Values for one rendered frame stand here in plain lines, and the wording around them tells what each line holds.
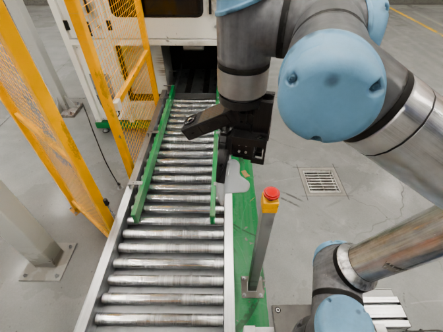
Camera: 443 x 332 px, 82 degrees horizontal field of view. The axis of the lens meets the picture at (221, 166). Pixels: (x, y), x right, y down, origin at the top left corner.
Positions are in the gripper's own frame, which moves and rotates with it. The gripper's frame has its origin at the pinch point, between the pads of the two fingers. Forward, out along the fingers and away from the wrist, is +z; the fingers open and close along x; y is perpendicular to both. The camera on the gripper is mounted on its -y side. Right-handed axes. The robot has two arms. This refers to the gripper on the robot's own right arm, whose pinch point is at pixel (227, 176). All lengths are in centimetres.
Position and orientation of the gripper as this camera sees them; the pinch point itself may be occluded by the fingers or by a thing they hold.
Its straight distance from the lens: 54.3
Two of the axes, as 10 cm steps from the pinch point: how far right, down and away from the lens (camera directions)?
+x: 2.5, -6.8, 6.9
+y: 9.7, 1.7, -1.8
